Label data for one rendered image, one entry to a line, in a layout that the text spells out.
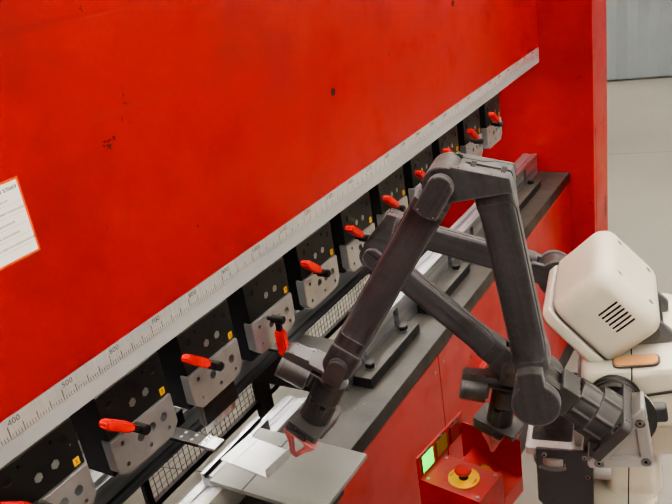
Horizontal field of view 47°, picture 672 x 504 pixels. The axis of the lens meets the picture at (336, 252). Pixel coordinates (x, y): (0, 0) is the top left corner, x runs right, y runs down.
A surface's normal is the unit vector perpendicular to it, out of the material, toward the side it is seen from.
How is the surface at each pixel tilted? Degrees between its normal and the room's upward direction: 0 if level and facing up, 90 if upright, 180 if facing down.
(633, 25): 90
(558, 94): 90
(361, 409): 0
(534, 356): 76
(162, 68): 90
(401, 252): 88
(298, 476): 0
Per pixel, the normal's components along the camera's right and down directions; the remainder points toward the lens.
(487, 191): -0.30, 0.41
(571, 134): -0.49, 0.41
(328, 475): -0.15, -0.91
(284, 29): 0.86, 0.08
